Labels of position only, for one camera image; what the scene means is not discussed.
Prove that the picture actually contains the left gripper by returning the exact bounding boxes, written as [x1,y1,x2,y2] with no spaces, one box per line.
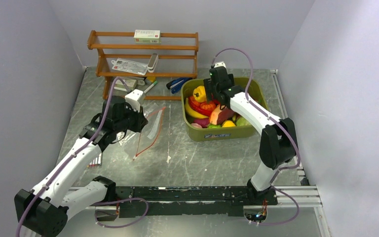
[114,103,148,133]

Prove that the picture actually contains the yellow bell pepper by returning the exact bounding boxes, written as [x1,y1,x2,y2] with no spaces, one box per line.
[192,85,207,103]

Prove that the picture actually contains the clear zip top bag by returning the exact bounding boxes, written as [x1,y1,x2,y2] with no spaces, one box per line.
[116,103,166,160]

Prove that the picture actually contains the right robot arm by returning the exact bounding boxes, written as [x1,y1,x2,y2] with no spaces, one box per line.
[204,66,300,204]

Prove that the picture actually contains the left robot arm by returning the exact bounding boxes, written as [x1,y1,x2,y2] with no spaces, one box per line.
[14,92,148,237]

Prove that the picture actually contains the orange mini pumpkin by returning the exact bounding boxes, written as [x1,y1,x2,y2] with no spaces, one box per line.
[200,101,217,112]

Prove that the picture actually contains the red chili pepper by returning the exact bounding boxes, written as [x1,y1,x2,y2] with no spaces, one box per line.
[189,96,217,117]

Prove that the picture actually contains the blue stapler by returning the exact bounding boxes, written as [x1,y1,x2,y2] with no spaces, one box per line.
[166,78,192,94]

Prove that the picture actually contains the yellow banana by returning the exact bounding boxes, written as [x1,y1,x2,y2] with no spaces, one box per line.
[184,97,211,119]

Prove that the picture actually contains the papaya slice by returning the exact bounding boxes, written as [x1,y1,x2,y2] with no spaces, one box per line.
[209,105,235,125]

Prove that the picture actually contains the purple sweet potato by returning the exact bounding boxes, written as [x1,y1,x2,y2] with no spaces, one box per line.
[193,118,210,128]

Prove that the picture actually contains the wooden shelf rack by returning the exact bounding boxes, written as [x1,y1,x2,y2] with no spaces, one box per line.
[87,30,199,99]

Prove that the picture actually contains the white marker pen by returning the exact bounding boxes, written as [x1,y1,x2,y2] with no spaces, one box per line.
[143,80,157,94]

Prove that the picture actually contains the white box lower shelf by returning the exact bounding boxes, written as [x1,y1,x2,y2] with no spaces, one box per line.
[114,78,137,92]

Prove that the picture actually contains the yellow lemon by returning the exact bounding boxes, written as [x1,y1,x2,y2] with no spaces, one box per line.
[221,120,236,128]

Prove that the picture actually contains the olive green plastic bin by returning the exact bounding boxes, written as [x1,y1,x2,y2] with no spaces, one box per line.
[181,79,269,142]

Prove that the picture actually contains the green cabbage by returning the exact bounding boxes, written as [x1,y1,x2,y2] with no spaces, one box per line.
[235,116,251,126]

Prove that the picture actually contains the white case on shelf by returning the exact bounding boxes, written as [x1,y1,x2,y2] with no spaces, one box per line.
[147,53,158,73]

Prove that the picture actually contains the colored marker pack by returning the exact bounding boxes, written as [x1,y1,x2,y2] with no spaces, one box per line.
[87,154,102,167]

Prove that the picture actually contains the packaged item on shelf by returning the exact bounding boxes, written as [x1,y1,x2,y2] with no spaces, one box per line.
[111,58,148,76]

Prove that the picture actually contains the white red box on shelf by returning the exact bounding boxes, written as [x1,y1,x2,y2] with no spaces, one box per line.
[133,30,160,44]

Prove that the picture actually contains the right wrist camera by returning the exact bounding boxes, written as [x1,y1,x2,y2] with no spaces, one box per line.
[211,61,226,68]

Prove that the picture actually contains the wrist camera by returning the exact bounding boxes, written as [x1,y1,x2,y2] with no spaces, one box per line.
[124,89,146,112]
[211,61,226,68]

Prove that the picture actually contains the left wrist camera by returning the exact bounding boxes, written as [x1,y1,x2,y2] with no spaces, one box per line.
[124,89,146,112]

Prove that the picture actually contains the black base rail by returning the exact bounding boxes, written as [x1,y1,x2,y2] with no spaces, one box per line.
[101,186,278,218]

